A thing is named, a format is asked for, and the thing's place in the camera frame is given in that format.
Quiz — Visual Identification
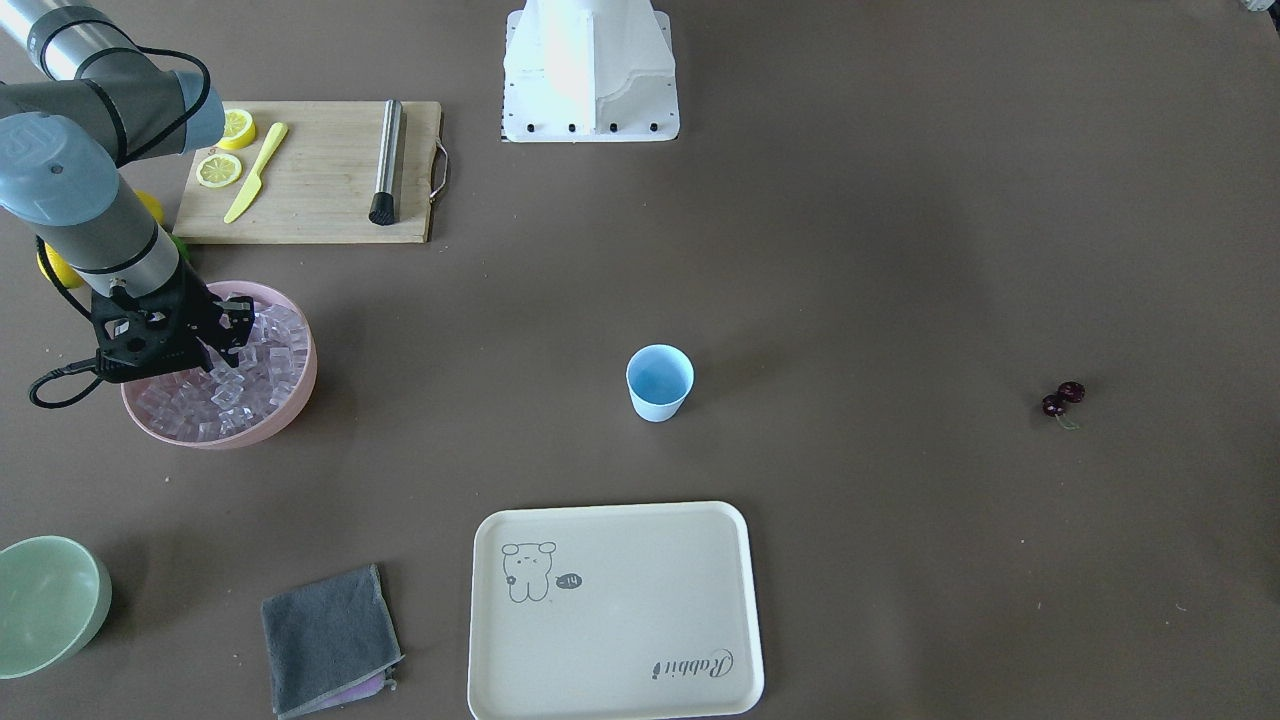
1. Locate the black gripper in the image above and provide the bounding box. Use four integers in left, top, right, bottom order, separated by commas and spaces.
92, 263, 255, 384

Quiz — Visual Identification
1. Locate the steel muddler black tip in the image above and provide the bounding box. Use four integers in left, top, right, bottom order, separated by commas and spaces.
367, 99, 404, 225

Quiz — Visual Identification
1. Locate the cream rabbit tray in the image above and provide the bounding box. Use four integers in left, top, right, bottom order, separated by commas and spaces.
468, 501, 765, 719

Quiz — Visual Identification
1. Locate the yellow plastic knife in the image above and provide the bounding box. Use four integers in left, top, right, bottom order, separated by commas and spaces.
221, 122, 291, 224

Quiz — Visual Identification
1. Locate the grey folded cloth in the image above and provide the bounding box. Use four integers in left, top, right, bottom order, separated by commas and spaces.
260, 564, 404, 719

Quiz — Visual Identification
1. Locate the green empty bowl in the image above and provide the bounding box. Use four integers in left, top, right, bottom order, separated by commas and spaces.
1, 536, 113, 680

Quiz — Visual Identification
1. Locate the light blue cup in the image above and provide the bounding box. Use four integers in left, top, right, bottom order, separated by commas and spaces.
625, 345, 695, 423

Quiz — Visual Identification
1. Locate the lemon slice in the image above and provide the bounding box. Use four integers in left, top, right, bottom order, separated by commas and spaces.
195, 152, 243, 190
216, 108, 257, 151

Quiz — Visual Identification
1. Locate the lemon slice lower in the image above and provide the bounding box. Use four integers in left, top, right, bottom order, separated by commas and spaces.
195, 152, 243, 190

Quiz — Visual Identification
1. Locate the lemon slice upper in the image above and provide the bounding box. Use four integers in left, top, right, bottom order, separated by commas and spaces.
216, 108, 257, 151

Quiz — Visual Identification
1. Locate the green lime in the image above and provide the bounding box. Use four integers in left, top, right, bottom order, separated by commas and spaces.
169, 233, 191, 264

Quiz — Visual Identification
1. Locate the dark red cherry pair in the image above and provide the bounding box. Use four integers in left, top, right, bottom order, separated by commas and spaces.
1041, 380, 1085, 430

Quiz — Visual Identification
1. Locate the wooden cutting board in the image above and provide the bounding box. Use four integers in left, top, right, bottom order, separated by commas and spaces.
173, 100, 447, 245

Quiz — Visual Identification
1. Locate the whole yellow lemon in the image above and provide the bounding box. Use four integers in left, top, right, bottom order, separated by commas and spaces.
35, 237, 84, 290
134, 190, 166, 225

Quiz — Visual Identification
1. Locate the pink bowl of ice cubes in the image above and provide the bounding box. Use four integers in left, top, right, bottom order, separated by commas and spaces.
122, 281, 317, 450

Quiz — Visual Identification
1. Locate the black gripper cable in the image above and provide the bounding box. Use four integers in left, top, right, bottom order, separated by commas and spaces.
28, 357, 105, 409

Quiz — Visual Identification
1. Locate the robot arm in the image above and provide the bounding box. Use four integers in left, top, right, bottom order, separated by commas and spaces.
1, 1, 255, 384

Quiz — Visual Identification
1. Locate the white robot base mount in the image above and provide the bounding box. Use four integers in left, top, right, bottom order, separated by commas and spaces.
500, 1, 681, 143

